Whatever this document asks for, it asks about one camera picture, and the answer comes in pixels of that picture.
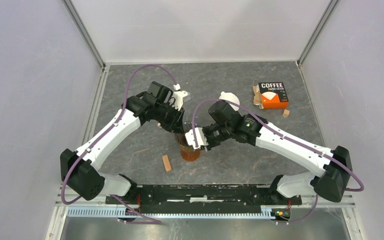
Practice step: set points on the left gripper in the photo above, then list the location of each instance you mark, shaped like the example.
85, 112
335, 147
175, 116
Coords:
176, 124

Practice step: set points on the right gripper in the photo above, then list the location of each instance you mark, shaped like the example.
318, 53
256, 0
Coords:
210, 144

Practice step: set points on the clear smoky ribbed dripper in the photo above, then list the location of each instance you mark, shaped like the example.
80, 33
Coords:
180, 137

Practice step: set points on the orange glass carafe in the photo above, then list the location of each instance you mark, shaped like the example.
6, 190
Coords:
188, 153

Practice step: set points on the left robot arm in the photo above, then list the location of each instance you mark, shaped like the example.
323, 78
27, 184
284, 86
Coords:
80, 168

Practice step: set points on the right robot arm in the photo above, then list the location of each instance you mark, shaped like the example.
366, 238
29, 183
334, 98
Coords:
328, 170

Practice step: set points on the orange black coffee filter box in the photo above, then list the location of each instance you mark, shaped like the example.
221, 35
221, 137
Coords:
270, 95

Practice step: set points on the small wooden block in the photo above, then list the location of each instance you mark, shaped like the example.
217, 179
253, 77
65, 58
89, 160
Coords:
166, 163

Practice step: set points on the small wooden cube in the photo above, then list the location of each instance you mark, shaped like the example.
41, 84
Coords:
286, 113

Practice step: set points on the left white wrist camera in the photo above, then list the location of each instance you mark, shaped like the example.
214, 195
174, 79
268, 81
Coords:
179, 97

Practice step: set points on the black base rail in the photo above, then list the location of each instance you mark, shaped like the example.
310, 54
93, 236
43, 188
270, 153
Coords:
205, 199

